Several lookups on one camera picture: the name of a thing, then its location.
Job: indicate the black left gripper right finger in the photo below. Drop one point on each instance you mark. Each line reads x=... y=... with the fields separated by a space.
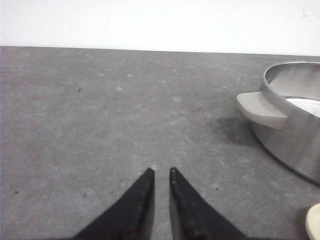
x=192 y=218

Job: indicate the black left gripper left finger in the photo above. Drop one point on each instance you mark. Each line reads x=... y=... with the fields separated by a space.
x=131 y=217

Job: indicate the beige plastic tray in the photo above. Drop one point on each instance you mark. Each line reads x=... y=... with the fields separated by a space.
x=312 y=222

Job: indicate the stainless steel steamer pot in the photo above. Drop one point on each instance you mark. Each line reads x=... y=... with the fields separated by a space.
x=284 y=115

